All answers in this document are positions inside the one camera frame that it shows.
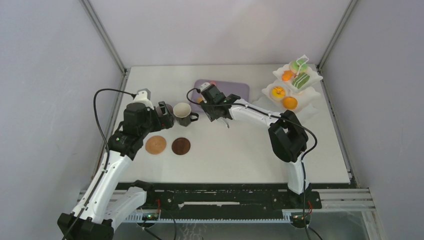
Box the white three tier stand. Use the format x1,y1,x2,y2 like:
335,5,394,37
252,54,323,124

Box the dark wooden round coaster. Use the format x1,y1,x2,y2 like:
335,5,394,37
171,137,191,156

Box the orange bear cookie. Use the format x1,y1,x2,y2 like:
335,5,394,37
281,70,295,82

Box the aluminium frame post right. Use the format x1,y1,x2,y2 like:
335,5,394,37
316,0,360,72

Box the lavender serving tray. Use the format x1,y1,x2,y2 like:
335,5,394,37
189,79,250,113

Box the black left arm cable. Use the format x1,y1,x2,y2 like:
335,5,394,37
93,88,137,157

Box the orange egg tart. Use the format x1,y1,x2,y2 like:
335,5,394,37
282,96,298,110

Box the woven rattan coaster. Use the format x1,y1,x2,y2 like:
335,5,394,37
145,135,167,155

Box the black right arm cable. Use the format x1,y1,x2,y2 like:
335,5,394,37
186,87,318,213

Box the purple mug black handle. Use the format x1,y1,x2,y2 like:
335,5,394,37
165,103,174,115

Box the black mug white inside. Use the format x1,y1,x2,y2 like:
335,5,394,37
173,102,199,127

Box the yellow frosted donut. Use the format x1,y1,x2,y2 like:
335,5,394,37
269,86,286,102

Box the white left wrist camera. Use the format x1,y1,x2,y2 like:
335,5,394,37
132,88,154,109

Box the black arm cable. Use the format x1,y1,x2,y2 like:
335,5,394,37
186,87,318,213
93,88,137,157

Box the green striped cake slice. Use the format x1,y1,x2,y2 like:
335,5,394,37
292,72,310,89

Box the steel white serving tongs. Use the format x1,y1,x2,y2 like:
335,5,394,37
221,118,230,129

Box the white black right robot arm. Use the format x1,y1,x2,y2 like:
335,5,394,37
196,83,310,208

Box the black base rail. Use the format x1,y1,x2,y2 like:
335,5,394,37
137,183,322,222

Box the aluminium frame post left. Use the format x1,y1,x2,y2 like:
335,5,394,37
79,0,128,76

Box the aluminium frame post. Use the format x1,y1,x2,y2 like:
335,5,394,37
79,0,128,76
316,0,360,72

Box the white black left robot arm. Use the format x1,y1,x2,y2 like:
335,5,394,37
57,101,175,240

